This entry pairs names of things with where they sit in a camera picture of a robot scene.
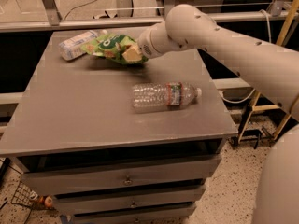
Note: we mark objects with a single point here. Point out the blue label plastic bottle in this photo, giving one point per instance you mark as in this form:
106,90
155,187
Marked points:
78,45

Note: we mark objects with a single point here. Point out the clear water bottle red label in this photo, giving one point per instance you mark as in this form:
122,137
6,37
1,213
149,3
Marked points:
160,96

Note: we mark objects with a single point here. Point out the wire basket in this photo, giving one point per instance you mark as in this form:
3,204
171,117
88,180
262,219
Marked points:
23,196

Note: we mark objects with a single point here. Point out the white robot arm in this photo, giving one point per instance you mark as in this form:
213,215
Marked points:
270,69

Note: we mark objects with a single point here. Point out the metal guard rail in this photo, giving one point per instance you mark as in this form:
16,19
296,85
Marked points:
28,26

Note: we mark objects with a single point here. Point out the grey drawer cabinet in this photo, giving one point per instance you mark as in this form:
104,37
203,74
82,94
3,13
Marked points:
78,138

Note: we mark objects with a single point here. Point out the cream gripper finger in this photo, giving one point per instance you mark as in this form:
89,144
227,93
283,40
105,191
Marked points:
132,54

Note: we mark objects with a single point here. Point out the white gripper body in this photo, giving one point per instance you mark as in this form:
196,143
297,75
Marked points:
145,48

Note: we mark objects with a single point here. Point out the green rice chip bag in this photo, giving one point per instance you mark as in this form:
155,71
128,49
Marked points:
111,47

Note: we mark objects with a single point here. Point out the yellow frame stand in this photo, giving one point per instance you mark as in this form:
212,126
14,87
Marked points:
285,33

